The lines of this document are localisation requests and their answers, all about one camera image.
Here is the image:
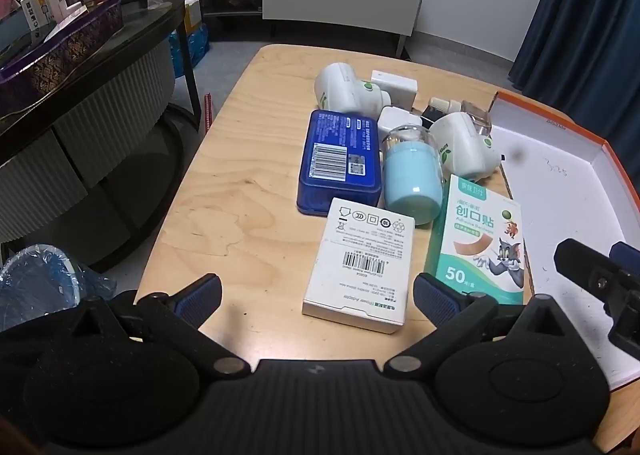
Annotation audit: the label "light blue toothpick holder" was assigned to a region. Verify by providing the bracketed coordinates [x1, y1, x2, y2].
[380, 125, 446, 227]

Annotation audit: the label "white printed boxes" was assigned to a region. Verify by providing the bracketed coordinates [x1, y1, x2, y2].
[20, 0, 69, 32]

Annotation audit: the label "white plug-in repellent device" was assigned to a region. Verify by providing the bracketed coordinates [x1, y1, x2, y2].
[314, 62, 392, 114]
[429, 114, 502, 182]

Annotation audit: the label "white adapter box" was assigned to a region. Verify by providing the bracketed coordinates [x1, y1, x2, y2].
[302, 197, 416, 335]

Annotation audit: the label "white wall charger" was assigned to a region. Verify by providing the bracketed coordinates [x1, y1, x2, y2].
[370, 70, 419, 110]

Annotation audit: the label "clear blue trash bag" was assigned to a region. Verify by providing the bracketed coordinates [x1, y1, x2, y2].
[0, 244, 118, 333]

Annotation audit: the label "blue plastic case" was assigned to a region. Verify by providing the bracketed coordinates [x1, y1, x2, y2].
[296, 109, 384, 218]

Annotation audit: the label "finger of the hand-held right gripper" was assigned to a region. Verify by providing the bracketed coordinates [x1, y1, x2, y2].
[554, 237, 640, 361]
[609, 241, 640, 281]

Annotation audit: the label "clear liquid bottle white cap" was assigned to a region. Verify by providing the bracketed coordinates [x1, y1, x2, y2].
[429, 97, 494, 136]

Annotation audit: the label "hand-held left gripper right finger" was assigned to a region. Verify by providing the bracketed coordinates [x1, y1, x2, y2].
[387, 272, 568, 378]

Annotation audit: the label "purple patterned tissue box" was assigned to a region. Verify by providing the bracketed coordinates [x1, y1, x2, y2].
[0, 0, 125, 103]

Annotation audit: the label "dark blue curtain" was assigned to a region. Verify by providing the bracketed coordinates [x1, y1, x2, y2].
[510, 0, 640, 196]

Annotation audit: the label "white cube charger with prongs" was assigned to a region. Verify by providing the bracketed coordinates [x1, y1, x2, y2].
[377, 106, 424, 152]

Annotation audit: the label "green white bandage box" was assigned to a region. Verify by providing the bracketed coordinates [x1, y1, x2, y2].
[423, 174, 526, 306]

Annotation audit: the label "orange white cardboard box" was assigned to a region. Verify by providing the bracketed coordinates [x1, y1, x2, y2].
[487, 90, 640, 392]

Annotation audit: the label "white cabinet drawer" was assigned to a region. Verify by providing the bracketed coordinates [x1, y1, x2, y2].
[261, 0, 426, 38]

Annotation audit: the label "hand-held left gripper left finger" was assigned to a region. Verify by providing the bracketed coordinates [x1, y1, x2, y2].
[70, 273, 251, 378]

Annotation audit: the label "blue plastic bag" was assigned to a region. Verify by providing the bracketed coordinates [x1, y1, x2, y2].
[167, 22, 211, 78]

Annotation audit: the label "dark round ribbed table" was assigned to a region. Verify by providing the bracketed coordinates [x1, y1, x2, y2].
[0, 0, 203, 276]

